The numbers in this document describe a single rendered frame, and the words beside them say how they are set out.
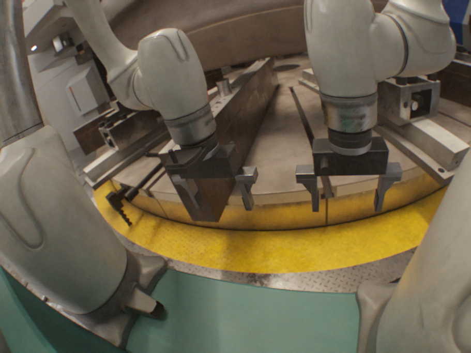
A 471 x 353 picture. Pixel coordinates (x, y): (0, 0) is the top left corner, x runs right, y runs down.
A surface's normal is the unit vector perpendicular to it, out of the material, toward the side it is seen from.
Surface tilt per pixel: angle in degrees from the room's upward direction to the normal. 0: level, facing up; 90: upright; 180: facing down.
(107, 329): 15
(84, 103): 90
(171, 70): 86
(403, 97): 90
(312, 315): 0
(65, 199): 79
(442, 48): 103
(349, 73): 95
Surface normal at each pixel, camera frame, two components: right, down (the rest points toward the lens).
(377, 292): -0.34, -0.88
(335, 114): -0.75, 0.53
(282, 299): -0.26, -0.79
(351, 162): -0.30, 0.62
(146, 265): -0.02, -0.88
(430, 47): 0.07, 0.72
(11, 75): 0.88, 0.10
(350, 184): -0.07, 0.59
